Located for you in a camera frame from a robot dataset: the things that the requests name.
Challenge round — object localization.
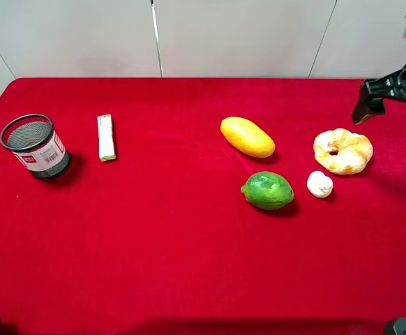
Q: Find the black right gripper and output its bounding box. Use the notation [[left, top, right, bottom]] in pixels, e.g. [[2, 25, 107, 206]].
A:
[[352, 64, 406, 125]]

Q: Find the peeled orange bread ring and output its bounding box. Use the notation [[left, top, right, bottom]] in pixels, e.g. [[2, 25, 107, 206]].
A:
[[313, 128, 374, 176]]

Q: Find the black mesh pen cup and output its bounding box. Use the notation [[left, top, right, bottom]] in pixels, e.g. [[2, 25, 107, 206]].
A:
[[0, 114, 71, 181]]

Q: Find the small white duck figurine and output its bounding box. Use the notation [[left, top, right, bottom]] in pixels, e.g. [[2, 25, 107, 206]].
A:
[[306, 170, 333, 198]]

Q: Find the long white candy box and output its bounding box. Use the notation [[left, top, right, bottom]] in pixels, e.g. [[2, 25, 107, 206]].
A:
[[97, 114, 116, 162]]

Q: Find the green lime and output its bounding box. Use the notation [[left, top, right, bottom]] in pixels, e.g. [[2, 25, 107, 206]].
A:
[[241, 171, 294, 210]]

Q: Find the yellow mango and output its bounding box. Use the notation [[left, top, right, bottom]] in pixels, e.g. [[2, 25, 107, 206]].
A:
[[220, 117, 276, 158]]

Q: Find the red velvet tablecloth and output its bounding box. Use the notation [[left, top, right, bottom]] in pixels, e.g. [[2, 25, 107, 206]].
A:
[[0, 78, 406, 334]]

